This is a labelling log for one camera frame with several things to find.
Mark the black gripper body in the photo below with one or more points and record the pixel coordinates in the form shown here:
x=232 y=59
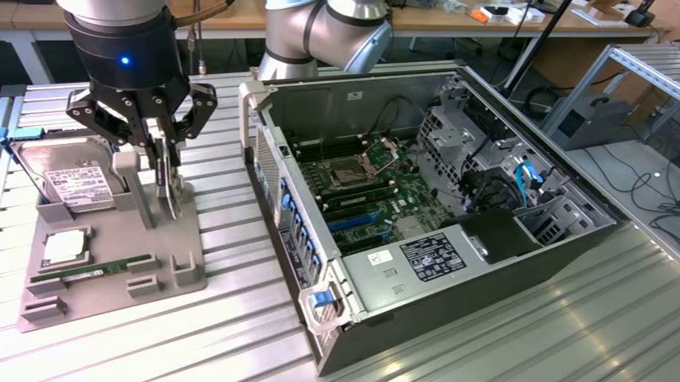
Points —
x=121 y=47

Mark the expansion card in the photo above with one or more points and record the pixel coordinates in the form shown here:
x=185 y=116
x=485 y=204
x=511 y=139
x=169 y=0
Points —
x=168 y=199

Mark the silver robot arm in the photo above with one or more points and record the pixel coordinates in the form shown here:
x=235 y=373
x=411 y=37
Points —
x=296 y=40

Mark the hard disk with blue carrier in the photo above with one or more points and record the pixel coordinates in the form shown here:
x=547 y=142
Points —
x=68 y=175

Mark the wooden desk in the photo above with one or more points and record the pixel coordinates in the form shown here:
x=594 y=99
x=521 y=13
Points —
x=26 y=16
x=417 y=22

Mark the black RAM slot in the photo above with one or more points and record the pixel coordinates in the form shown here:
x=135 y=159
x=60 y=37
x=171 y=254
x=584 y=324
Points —
x=352 y=186
x=331 y=154
x=326 y=143

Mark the thin locking lever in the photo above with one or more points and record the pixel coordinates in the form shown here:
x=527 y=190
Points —
x=322 y=151

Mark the blue card retention clip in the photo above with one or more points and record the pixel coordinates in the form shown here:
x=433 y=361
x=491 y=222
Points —
x=307 y=241
x=298 y=223
x=316 y=264
x=288 y=205

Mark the CPU socket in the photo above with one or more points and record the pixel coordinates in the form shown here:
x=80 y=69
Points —
x=347 y=173

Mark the metal socket cover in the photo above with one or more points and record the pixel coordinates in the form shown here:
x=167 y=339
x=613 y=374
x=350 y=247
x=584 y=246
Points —
x=367 y=163

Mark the silver CPU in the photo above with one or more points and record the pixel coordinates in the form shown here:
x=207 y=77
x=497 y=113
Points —
x=64 y=248

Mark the grey parts rack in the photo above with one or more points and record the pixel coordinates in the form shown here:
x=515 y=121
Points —
x=111 y=254

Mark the black RAM stick with label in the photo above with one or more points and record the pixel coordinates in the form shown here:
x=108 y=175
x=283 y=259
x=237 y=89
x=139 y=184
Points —
x=355 y=201

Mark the black expansion slot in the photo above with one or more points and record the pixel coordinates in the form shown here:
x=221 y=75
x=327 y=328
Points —
x=344 y=215
x=366 y=244

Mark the green RAM stick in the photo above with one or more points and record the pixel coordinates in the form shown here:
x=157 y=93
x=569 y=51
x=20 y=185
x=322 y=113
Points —
x=95 y=268

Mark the blue expansion slot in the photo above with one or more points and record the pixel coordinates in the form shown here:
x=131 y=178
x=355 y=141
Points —
x=352 y=223

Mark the green motherboard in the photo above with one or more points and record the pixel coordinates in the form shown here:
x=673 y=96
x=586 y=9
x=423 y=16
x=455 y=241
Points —
x=408 y=187

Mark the metal drive cage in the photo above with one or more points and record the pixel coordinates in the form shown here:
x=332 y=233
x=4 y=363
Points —
x=443 y=139

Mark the silver chipset heatsink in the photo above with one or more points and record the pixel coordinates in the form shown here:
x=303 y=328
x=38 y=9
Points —
x=410 y=227

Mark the blue case latch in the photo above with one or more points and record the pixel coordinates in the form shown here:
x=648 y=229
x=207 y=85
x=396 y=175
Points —
x=320 y=299

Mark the orange and white box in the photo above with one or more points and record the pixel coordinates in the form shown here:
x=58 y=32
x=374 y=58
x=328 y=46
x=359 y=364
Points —
x=481 y=15

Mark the black front fan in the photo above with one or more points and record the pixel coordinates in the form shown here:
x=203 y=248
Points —
x=486 y=189

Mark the grey power supply unit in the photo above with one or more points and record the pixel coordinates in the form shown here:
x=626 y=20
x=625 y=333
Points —
x=382 y=286

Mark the white device box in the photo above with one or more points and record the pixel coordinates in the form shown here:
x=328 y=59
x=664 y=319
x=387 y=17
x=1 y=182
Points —
x=522 y=16

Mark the black tripod pole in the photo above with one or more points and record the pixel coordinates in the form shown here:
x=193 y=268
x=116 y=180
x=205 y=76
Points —
x=537 y=44

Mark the black plastic shroud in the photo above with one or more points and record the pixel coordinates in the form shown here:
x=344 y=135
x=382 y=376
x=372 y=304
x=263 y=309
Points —
x=499 y=238

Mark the open dark PC case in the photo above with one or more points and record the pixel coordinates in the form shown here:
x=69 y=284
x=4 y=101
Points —
x=478 y=302

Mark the grey equipment box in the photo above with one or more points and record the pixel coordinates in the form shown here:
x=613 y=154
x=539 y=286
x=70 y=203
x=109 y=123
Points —
x=589 y=123

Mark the metal disk bay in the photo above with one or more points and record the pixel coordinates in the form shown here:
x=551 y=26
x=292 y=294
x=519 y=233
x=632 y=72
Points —
x=557 y=223

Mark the white flat box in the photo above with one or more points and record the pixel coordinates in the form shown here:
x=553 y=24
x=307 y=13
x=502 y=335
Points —
x=600 y=18

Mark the black desk device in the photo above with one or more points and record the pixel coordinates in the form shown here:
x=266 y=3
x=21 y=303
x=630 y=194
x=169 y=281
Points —
x=637 y=18

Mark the aluminium profile frame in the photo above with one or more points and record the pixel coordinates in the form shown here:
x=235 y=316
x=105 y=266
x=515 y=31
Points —
x=645 y=59

